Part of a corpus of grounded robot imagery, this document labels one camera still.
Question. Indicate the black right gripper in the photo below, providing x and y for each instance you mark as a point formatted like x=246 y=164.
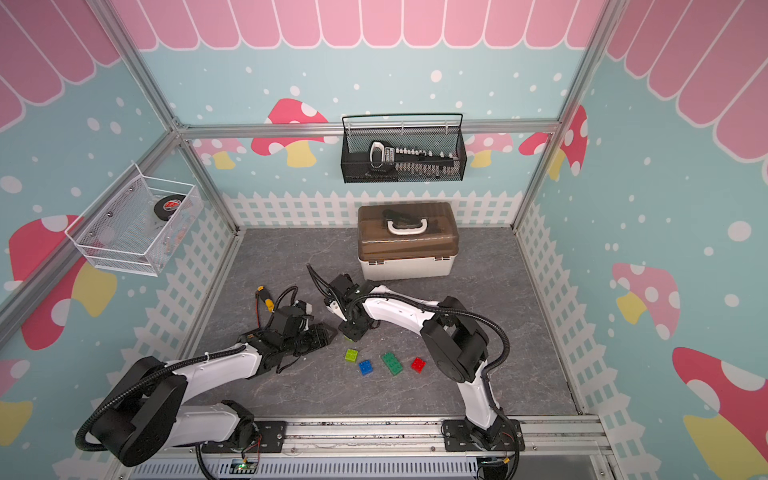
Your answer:
x=350 y=334

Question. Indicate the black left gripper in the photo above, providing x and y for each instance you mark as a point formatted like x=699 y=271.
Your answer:
x=320 y=338

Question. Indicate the green long lego brick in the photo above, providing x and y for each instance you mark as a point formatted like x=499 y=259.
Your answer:
x=391 y=362

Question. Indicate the red lego brick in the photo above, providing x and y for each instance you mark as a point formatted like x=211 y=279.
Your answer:
x=418 y=365

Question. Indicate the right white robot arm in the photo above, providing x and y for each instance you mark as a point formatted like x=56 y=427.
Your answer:
x=466 y=347

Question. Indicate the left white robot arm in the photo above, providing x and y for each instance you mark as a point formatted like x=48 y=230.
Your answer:
x=150 y=408

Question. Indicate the blue lego brick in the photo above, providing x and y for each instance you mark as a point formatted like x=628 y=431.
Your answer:
x=365 y=367

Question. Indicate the white storage box base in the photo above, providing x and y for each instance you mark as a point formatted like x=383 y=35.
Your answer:
x=403 y=269

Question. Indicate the yellow black screwdriver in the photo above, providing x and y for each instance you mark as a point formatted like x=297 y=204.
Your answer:
x=263 y=295

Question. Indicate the brown translucent box lid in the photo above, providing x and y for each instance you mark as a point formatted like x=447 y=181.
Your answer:
x=404 y=231

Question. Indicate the socket wrench bit set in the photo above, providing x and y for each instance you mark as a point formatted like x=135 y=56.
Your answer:
x=403 y=164

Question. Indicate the black tape roll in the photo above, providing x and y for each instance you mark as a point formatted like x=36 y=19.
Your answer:
x=165 y=208

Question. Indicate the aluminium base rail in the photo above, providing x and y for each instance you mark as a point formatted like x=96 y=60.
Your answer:
x=425 y=435

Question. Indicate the black wire wall basket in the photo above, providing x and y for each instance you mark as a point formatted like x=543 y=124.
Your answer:
x=420 y=131

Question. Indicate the white wire wall basket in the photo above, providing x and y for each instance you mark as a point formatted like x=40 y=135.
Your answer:
x=120 y=232

